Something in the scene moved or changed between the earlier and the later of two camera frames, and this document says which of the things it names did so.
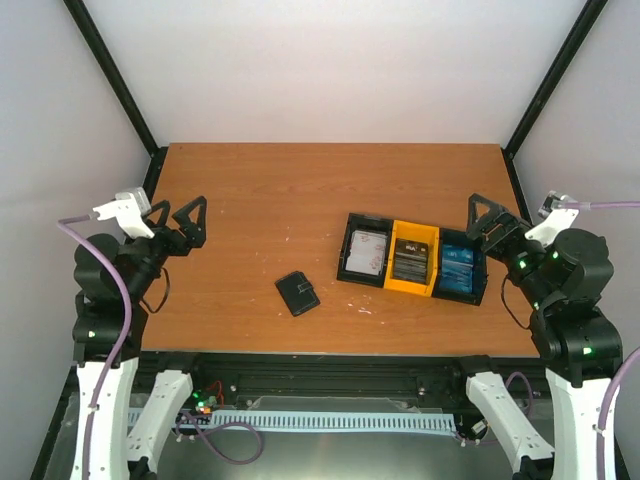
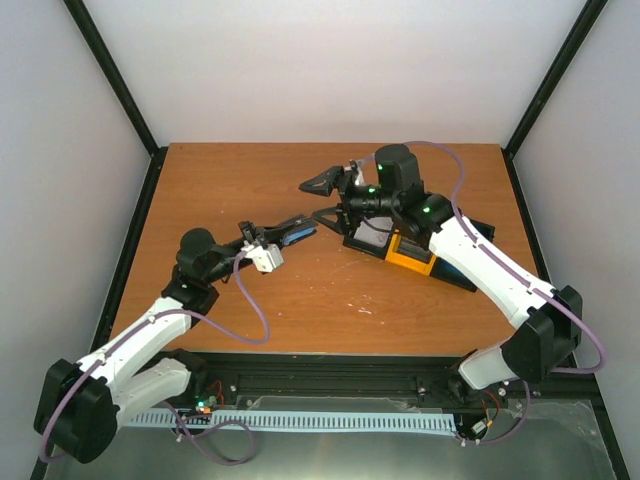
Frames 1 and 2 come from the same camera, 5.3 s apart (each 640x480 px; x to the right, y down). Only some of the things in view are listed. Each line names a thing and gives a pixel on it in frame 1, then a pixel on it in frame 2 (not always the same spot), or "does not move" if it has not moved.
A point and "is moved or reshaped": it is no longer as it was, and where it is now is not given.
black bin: (365, 250) is moved or reshaped
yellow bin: (412, 258) is moved or reshaped
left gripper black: (196, 235) -> (259, 241)
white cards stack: (367, 253) -> (368, 234)
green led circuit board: (203, 403) does not move
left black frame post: (122, 89) does not move
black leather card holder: (298, 293) -> (297, 230)
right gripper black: (509, 224) -> (333, 178)
